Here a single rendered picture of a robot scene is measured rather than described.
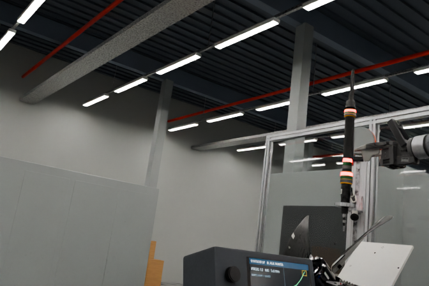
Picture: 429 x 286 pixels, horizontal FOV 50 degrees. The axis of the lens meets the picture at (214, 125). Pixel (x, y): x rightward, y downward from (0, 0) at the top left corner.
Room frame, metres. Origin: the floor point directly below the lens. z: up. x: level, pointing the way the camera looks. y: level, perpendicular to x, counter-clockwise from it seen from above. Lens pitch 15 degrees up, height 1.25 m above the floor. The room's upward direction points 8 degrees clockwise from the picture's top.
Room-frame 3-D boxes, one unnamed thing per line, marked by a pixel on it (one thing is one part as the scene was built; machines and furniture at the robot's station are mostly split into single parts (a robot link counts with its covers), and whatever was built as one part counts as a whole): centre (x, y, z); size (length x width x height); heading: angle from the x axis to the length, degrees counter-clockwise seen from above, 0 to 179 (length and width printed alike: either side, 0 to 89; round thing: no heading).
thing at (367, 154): (1.54, -0.53, 1.63); 0.09 x 0.03 x 0.06; 55
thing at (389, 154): (1.48, -0.62, 1.63); 0.12 x 0.08 x 0.09; 33
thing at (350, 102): (1.65, -0.50, 1.66); 0.04 x 0.04 x 0.46
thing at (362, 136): (2.32, -0.77, 1.88); 0.17 x 0.15 x 0.16; 34
